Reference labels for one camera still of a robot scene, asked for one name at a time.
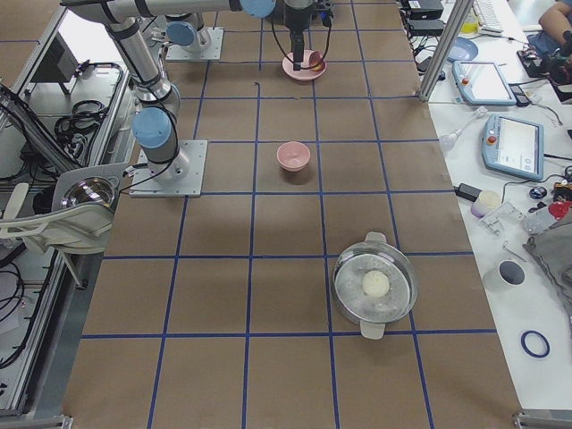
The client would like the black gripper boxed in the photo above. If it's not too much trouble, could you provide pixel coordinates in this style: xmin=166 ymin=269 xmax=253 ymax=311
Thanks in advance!
xmin=284 ymin=0 xmax=312 ymax=72

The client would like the red yellow apple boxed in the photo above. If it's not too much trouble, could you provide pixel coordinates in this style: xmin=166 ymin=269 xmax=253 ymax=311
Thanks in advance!
xmin=308 ymin=50 xmax=324 ymax=72

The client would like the pink bowl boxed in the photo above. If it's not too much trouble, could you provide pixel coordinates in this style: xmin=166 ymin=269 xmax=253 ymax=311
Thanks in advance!
xmin=276 ymin=141 xmax=311 ymax=172

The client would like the person forearm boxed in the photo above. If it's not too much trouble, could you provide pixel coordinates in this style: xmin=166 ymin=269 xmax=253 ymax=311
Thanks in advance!
xmin=538 ymin=1 xmax=571 ymax=46

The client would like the blue plate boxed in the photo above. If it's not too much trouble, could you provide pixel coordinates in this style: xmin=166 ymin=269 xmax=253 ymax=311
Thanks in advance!
xmin=447 ymin=37 xmax=479 ymax=63

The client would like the shiny metal bowl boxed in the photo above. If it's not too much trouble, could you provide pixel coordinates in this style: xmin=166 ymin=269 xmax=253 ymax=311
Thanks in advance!
xmin=60 ymin=177 xmax=115 ymax=208

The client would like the upper teach pendant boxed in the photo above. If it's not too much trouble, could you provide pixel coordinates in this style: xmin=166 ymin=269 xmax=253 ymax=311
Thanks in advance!
xmin=451 ymin=61 xmax=517 ymax=106

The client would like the teach pendant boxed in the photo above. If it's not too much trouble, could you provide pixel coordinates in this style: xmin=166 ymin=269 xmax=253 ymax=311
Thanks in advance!
xmin=451 ymin=61 xmax=517 ymax=106
xmin=481 ymin=114 xmax=544 ymax=182

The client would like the steel steamer pot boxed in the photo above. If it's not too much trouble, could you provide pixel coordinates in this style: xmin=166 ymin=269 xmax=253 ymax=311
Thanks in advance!
xmin=331 ymin=231 xmax=418 ymax=340

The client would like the black power adapter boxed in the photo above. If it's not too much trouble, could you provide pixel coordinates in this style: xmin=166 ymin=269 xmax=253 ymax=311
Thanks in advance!
xmin=454 ymin=183 xmax=482 ymax=202

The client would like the lower teach pendant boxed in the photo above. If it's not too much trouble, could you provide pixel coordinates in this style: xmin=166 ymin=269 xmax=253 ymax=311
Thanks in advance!
xmin=481 ymin=114 xmax=544 ymax=182

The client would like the purple white container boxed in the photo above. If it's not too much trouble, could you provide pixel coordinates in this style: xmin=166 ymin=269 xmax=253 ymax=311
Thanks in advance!
xmin=470 ymin=190 xmax=501 ymax=218

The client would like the white steamed bun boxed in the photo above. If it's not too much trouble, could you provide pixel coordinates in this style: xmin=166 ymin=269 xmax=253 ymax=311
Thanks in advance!
xmin=362 ymin=270 xmax=390 ymax=298

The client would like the clear plastic tray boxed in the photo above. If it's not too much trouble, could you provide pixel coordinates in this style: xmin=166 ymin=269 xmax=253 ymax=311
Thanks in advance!
xmin=479 ymin=202 xmax=525 ymax=237

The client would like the red toy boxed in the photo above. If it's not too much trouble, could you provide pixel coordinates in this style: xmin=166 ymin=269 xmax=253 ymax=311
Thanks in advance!
xmin=548 ymin=201 xmax=571 ymax=221

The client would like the white cup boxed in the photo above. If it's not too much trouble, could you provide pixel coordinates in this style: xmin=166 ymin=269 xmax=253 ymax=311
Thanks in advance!
xmin=483 ymin=259 xmax=526 ymax=291

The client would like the grey cloth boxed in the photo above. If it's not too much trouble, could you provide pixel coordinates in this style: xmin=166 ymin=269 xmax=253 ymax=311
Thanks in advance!
xmin=522 ymin=212 xmax=571 ymax=323

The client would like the aluminium frame post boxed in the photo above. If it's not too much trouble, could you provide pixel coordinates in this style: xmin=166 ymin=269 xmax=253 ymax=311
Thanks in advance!
xmin=417 ymin=0 xmax=473 ymax=102

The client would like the blue ring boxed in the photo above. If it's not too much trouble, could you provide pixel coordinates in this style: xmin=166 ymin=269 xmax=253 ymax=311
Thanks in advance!
xmin=519 ymin=329 xmax=551 ymax=358

